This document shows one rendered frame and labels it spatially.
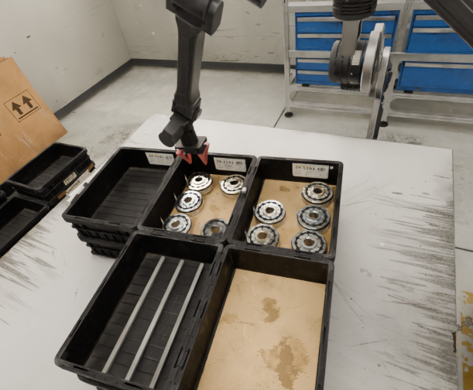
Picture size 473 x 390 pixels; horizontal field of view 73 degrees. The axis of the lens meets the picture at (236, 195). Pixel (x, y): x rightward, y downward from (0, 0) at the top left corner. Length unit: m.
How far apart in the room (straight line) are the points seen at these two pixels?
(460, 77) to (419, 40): 0.40
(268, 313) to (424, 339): 0.44
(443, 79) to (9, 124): 3.65
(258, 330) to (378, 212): 0.67
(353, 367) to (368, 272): 0.30
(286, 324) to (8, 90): 3.32
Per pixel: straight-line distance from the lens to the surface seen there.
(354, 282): 1.11
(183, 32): 0.77
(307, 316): 0.90
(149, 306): 1.00
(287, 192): 1.17
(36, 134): 3.76
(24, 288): 1.45
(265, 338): 0.88
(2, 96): 3.69
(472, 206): 2.49
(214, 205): 1.16
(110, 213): 1.30
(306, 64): 2.91
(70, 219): 1.21
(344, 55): 1.24
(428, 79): 2.86
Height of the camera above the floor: 1.65
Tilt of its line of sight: 44 degrees down
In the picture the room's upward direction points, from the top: 11 degrees counter-clockwise
